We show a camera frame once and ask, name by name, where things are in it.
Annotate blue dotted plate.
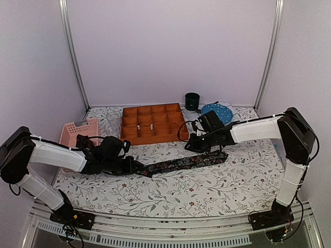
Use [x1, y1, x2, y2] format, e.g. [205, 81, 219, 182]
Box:
[201, 103, 233, 125]

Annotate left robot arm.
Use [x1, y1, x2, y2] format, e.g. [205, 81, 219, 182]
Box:
[1, 126, 134, 224]

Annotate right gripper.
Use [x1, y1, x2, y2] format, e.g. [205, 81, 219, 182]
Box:
[184, 131, 217, 154]

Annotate pink plastic basket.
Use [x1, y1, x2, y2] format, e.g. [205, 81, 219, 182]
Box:
[58, 118, 100, 173]

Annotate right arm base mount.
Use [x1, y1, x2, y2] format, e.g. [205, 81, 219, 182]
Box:
[248, 210, 294, 230]

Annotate dark floral tie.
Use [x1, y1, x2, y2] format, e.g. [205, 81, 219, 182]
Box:
[134, 150, 229, 178]

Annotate white grid placemat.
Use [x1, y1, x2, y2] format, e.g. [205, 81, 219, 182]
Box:
[180, 102, 242, 122]

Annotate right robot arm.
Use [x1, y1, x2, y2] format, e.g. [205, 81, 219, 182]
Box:
[185, 107, 319, 225]

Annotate orange wooden compartment tray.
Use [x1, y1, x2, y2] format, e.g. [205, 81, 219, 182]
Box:
[120, 103, 189, 145]

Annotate clear plastic cup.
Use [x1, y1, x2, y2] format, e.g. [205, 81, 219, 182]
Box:
[104, 115, 122, 138]

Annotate dark green mug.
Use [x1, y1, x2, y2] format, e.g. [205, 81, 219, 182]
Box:
[185, 92, 200, 111]

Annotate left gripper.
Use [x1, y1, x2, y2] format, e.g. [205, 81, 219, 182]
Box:
[103, 156, 140, 176]

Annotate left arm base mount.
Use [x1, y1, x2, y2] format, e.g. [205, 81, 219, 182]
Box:
[50, 209, 96, 230]

